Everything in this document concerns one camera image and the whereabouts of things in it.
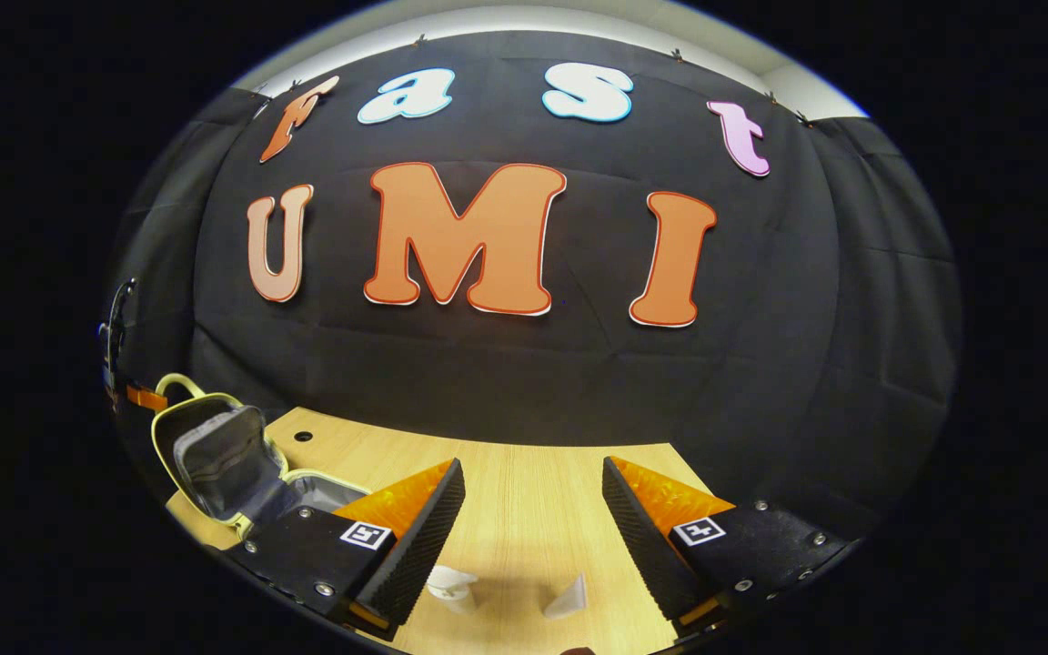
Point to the white squeeze tube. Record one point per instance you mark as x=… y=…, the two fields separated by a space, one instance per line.
x=569 y=600

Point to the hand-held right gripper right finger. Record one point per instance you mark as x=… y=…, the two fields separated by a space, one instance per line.
x=642 y=546

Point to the black backdrop cloth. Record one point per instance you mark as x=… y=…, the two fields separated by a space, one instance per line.
x=533 y=382

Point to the pale yellow suitcase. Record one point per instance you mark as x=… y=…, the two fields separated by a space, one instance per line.
x=219 y=455

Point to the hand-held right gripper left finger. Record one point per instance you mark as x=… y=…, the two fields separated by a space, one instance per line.
x=424 y=546

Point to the white pump bottle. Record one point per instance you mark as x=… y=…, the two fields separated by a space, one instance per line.
x=449 y=587

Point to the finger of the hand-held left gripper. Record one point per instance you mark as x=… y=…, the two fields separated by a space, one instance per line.
x=146 y=398

